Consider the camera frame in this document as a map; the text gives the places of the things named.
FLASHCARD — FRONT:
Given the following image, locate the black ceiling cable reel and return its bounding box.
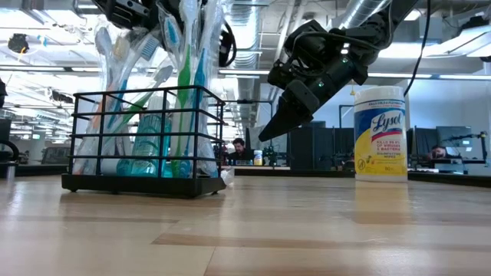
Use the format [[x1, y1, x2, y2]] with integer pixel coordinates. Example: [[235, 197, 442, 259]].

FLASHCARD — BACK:
[[7, 33, 30, 54]]

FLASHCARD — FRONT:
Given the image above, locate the long ceiling light strip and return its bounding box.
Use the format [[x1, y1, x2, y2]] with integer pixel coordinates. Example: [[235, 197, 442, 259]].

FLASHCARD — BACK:
[[218, 68, 491, 81]]

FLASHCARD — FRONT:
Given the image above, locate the yellow blue wipes canister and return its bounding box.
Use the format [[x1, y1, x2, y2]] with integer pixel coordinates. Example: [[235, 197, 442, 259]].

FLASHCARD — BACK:
[[353, 85, 409, 183]]

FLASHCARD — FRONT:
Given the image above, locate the grey computer monitor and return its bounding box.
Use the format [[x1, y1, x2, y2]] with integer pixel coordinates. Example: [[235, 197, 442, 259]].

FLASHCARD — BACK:
[[436, 126, 473, 159]]

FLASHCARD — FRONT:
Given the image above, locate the black partition panel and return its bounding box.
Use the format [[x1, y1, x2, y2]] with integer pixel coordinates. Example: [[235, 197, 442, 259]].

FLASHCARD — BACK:
[[287, 121, 356, 172]]

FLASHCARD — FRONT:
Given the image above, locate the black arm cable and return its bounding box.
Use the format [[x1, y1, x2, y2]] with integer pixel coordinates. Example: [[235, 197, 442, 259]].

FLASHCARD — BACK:
[[218, 21, 238, 69], [404, 0, 431, 97]]

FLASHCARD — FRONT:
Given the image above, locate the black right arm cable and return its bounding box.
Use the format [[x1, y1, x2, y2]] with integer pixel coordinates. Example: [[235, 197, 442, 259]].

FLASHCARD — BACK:
[[404, 0, 431, 97]]

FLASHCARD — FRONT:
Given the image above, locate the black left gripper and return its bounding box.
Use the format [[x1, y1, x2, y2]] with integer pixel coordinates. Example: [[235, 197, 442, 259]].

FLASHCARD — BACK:
[[91, 0, 186, 31]]

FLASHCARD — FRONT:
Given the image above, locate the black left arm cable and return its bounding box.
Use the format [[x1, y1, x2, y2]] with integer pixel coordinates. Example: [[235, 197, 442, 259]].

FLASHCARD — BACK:
[[218, 21, 238, 69]]

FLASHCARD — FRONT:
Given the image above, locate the purple bristle toothbrush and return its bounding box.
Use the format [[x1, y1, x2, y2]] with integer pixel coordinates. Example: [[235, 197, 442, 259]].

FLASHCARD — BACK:
[[95, 33, 161, 176]]

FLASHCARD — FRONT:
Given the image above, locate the black wire caddy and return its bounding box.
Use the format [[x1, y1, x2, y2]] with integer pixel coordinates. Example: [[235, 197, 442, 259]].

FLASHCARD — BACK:
[[61, 84, 228, 199]]

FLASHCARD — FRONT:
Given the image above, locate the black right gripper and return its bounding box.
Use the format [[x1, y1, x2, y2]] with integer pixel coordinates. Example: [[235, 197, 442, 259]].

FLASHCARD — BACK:
[[259, 19, 369, 143]]

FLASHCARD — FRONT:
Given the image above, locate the person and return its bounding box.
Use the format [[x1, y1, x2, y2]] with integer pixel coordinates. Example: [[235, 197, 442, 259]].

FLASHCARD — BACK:
[[228, 137, 254, 162], [430, 144, 449, 160]]

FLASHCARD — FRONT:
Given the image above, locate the silver round ceiling duct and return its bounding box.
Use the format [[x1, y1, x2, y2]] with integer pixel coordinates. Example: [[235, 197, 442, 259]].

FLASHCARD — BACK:
[[337, 0, 388, 30], [224, 0, 262, 127]]

